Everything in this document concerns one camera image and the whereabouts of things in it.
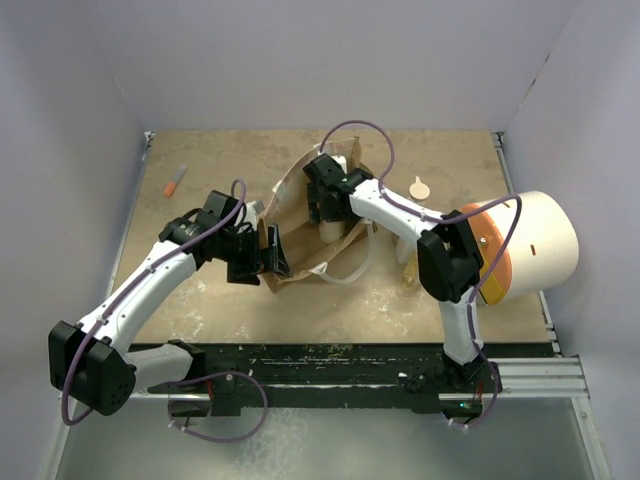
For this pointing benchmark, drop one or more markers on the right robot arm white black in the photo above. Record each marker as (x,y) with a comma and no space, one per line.
(449,260)

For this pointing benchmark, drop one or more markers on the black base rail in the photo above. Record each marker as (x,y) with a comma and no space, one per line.
(415,377)

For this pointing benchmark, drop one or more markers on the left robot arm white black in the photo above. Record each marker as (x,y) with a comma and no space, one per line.
(91,360)

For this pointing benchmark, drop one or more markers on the white bottle with black cap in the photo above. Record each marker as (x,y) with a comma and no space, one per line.
(404,250)

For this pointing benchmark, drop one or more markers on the clear amber liquid bottle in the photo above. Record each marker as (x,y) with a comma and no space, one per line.
(411,271)

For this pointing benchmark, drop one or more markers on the aluminium frame rail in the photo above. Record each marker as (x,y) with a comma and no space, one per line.
(551,375)

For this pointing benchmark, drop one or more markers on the cream round bottle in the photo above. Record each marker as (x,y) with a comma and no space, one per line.
(330,232)

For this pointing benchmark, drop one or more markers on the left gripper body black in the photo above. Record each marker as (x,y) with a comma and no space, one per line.
(244,257)

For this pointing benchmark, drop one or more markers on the tan pump lotion bottle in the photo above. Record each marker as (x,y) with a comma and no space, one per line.
(418,190)

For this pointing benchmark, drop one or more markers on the small orange capped tube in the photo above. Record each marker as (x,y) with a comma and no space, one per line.
(171,186)

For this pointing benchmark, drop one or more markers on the brown burlap canvas bag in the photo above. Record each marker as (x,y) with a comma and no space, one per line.
(287,207)

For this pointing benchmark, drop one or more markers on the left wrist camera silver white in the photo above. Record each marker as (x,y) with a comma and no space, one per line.
(254,210)

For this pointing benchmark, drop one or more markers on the cream cylinder with orange lid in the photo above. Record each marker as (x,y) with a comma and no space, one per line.
(542,253)

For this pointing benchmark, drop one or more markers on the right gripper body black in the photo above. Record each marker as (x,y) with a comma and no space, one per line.
(318,198)

